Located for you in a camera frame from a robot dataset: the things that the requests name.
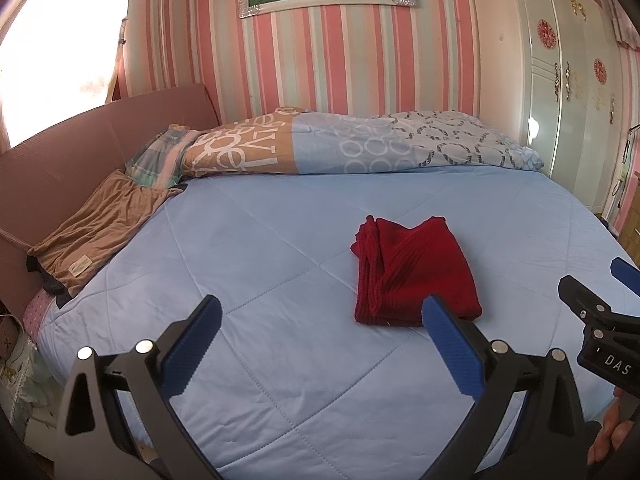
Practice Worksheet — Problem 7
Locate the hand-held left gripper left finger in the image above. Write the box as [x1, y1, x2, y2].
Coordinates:
[52, 294, 223, 480]

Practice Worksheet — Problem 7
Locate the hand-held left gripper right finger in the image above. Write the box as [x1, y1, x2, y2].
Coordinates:
[421, 294, 601, 480]

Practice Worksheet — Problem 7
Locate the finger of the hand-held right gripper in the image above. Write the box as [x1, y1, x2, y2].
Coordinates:
[610, 257, 640, 288]
[557, 275, 640, 343]

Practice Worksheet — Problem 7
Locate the red knitted sweater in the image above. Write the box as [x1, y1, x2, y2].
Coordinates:
[350, 215, 483, 327]

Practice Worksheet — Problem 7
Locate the person's right hand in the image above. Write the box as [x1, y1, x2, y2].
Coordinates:
[587, 385, 640, 468]

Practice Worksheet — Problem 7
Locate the brown satin cloth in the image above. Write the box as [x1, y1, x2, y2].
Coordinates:
[27, 169, 186, 298]

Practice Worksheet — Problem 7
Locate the light blue quilted bed cover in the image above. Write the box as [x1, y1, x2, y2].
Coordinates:
[37, 162, 640, 480]

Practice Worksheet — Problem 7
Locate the pink dotted bed sheet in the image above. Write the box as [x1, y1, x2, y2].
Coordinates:
[22, 290, 57, 342]

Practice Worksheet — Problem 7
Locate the white ornate wardrobe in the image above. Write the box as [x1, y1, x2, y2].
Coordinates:
[515, 0, 626, 213]

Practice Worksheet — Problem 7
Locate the pale plastic bag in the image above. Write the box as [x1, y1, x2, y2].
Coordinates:
[0, 300, 56, 433]

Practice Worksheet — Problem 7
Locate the pastel striped pillow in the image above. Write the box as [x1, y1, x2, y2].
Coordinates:
[125, 124, 206, 191]

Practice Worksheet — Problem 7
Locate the patterned blue and tan duvet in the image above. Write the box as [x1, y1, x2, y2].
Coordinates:
[180, 107, 546, 179]

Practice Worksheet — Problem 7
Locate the pink padded headboard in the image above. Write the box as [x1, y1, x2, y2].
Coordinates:
[0, 82, 223, 311]

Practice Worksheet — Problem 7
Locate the pink curtain valance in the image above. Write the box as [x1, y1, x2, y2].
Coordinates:
[602, 0, 640, 52]

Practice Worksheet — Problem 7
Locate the pale window curtain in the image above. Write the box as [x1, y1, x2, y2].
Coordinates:
[104, 15, 132, 107]

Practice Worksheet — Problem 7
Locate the bright window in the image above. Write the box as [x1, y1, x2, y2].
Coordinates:
[0, 0, 133, 151]

